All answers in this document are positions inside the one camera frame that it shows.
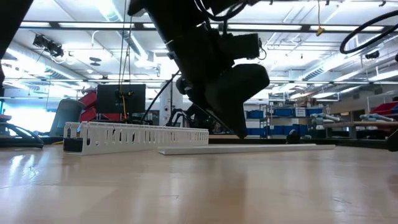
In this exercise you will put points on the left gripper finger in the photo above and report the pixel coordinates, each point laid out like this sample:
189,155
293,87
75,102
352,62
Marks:
236,118

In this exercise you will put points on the white duct cover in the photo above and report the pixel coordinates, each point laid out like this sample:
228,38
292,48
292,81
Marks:
248,148

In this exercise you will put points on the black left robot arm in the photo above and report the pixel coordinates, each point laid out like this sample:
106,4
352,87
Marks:
186,31

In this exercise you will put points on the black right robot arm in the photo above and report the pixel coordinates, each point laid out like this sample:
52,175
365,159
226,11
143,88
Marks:
342,47

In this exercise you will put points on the blue storage bin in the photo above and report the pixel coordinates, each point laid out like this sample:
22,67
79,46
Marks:
255,114
286,111

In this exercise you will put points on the black monitor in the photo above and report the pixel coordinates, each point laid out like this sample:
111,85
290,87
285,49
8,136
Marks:
121,98

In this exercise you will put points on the red bin shelf rack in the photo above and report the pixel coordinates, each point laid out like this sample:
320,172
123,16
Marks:
88,107

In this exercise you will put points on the black overhead light bar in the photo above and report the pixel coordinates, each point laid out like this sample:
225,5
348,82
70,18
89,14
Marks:
93,25

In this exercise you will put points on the grey waste bin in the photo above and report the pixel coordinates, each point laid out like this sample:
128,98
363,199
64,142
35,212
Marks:
66,116

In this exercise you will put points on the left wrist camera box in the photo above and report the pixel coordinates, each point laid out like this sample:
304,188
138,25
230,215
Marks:
245,46

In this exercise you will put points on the black ceiling camera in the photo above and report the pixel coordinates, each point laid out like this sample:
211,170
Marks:
48,46

